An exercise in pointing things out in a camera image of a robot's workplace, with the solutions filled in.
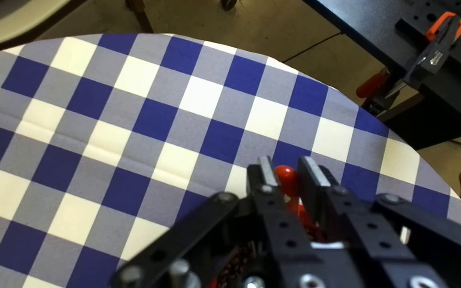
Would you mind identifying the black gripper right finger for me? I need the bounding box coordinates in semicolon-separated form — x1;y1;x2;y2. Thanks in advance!
296;154;461;288

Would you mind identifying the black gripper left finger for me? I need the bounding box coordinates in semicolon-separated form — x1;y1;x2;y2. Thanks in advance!
109;154;317;288

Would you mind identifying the red plastic spoon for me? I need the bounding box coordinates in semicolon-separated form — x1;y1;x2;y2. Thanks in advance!
274;164;328;242

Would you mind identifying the blue white checkered tablecloth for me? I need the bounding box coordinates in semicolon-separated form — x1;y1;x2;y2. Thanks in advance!
0;31;461;288

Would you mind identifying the black orange clamp stand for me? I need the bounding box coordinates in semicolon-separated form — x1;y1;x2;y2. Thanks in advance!
304;0;461;151

